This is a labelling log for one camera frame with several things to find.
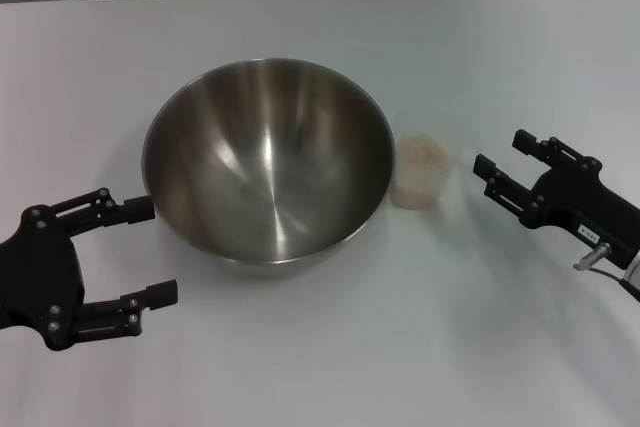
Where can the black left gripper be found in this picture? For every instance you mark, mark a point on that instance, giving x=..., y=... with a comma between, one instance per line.
x=40, y=277

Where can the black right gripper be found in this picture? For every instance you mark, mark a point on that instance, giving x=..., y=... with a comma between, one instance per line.
x=580, y=202

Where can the white rice grains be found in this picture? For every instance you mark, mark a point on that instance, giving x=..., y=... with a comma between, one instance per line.
x=422, y=162

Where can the clear plastic measuring cup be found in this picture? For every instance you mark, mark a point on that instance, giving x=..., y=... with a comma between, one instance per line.
x=420, y=199

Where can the stainless steel mixing bowl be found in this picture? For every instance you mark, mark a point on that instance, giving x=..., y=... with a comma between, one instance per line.
x=270, y=172

